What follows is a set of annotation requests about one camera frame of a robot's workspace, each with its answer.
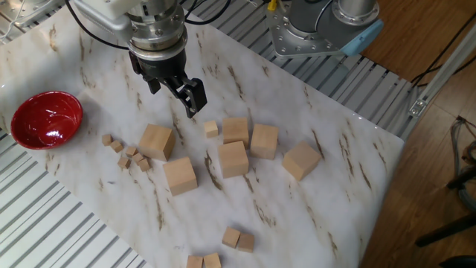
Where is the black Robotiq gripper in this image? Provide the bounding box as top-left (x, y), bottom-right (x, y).
top-left (128, 47), bottom-right (208, 119)

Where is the large wooden cube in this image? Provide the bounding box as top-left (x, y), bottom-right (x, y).
top-left (249, 124), bottom-right (280, 161)
top-left (162, 156), bottom-right (199, 197)
top-left (217, 140), bottom-right (250, 179)
top-left (138, 123), bottom-right (176, 162)
top-left (222, 117), bottom-right (250, 149)
top-left (281, 140), bottom-right (322, 182)

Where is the medium wooden cube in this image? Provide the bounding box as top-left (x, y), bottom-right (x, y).
top-left (203, 120), bottom-right (219, 139)
top-left (185, 255), bottom-right (205, 268)
top-left (202, 252), bottom-right (222, 268)
top-left (237, 232), bottom-right (256, 254)
top-left (222, 226), bottom-right (242, 249)

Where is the red glossy bowl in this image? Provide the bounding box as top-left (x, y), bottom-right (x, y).
top-left (10, 90), bottom-right (84, 150)

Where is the white marble board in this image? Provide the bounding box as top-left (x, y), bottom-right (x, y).
top-left (0, 3), bottom-right (405, 268)

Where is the silver metal plate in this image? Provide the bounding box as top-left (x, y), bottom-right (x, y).
top-left (0, 0), bottom-right (66, 29)

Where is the black chair leg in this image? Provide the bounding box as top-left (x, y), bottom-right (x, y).
top-left (414, 211), bottom-right (476, 249)

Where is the silver flange ring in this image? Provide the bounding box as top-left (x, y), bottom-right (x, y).
top-left (126, 0), bottom-right (189, 60)

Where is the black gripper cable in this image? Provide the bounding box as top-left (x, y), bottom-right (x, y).
top-left (184, 0), bottom-right (232, 26)
top-left (64, 0), bottom-right (129, 51)

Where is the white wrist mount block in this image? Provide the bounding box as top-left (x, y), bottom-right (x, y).
top-left (73, 0), bottom-right (135, 34)

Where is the silver corner bracket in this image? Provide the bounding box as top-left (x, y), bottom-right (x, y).
top-left (408, 98), bottom-right (428, 118)

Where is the black floor cable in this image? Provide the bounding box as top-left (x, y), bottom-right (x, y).
top-left (416, 54), bottom-right (476, 89)
top-left (411, 13), bottom-right (476, 83)

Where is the aluminium profile rail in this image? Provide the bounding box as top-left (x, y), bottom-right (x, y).
top-left (399, 22), bottom-right (476, 141)

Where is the grey cable bundle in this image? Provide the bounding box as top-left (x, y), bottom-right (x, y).
top-left (448, 115), bottom-right (476, 213)

